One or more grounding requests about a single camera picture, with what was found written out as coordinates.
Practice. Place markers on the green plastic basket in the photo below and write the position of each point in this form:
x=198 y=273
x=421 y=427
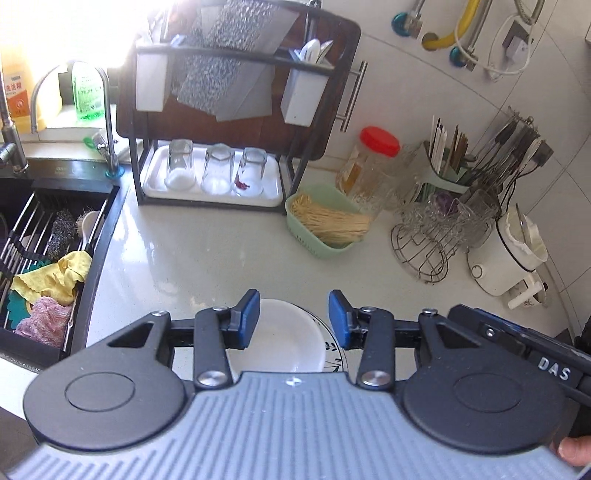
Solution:
x=307 y=230

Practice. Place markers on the green liquid bottle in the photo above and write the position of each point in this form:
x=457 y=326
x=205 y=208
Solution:
x=87 y=92

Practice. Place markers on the tall steel faucet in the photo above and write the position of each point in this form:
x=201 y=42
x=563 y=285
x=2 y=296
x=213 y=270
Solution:
x=9 y=138

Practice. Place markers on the teal scrubbing pad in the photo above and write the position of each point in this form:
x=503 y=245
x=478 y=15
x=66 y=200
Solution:
x=18 y=307

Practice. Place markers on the white spoon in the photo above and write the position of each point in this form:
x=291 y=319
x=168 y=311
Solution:
x=309 y=50

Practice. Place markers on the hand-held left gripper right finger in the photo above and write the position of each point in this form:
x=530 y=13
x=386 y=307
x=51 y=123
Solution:
x=340 y=319

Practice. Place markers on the plain grey cloth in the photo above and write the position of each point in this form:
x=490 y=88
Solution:
x=251 y=101

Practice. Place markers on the hanging kitchen utensils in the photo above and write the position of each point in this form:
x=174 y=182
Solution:
x=503 y=147

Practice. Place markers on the glass jar with red lid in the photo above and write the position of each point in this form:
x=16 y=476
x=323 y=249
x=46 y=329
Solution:
x=374 y=157

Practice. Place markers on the yellow detergent jug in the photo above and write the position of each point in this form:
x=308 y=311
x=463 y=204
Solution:
x=23 y=92

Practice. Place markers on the green cutlery holder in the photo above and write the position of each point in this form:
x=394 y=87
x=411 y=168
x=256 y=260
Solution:
x=443 y=182

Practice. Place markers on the black dish rack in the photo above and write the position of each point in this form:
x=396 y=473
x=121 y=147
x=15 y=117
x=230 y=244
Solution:
x=138 y=161

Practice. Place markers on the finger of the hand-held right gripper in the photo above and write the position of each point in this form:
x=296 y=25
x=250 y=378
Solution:
x=489 y=330

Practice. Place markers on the white utensil holder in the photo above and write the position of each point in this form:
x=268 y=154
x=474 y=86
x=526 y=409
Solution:
x=302 y=97
x=151 y=83

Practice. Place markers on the steel wool scrubber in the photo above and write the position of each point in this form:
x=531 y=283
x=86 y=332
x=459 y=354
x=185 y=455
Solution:
x=61 y=233

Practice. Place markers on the grey spoon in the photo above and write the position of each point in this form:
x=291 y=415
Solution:
x=326 y=50

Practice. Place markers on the dry noodles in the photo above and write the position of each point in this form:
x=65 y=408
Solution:
x=332 y=219

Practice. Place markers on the yellow cloth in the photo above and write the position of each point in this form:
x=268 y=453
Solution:
x=60 y=277

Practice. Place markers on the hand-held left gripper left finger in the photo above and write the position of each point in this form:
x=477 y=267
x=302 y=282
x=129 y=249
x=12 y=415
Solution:
x=249 y=319

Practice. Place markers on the floral plate with dark rim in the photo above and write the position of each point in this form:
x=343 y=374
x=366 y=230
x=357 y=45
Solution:
x=334 y=356

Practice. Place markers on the yellow gas pipe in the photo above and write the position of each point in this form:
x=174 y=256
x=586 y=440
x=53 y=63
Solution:
x=457 y=27

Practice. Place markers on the sink drain rack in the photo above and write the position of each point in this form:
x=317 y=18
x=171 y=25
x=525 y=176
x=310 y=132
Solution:
x=27 y=230

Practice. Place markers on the white electric cooker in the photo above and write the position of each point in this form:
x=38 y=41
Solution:
x=496 y=267

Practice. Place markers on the white bowl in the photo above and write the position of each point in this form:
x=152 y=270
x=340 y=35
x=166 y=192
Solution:
x=286 y=337

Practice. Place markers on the black kitchen sink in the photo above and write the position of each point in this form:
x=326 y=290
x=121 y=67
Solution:
x=101 y=258

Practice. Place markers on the clear drinking glass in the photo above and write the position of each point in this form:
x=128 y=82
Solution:
x=180 y=164
x=251 y=168
x=218 y=168

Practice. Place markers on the textured glass pitcher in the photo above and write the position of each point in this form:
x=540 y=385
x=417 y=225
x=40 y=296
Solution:
x=482 y=214

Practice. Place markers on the white drip tray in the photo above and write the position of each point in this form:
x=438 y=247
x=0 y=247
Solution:
x=157 y=184

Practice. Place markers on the white printed mug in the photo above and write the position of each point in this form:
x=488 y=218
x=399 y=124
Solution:
x=535 y=293

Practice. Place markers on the person's right hand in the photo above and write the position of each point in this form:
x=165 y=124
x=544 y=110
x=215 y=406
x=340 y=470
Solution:
x=577 y=452

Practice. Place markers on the grey wall socket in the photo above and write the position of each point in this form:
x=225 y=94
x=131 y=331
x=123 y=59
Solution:
x=544 y=152

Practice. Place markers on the wall socket with white plug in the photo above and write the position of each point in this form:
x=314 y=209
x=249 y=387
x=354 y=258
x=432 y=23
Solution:
x=516 y=44

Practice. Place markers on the grey textured cloth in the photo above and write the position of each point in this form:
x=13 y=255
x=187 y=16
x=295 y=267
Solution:
x=217 y=69

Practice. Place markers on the white dish brush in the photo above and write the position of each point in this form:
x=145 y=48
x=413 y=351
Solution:
x=88 y=226

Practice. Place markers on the small steel faucet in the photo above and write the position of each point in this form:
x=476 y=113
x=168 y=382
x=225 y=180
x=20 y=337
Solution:
x=108 y=134

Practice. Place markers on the pink cloth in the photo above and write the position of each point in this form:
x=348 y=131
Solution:
x=44 y=318

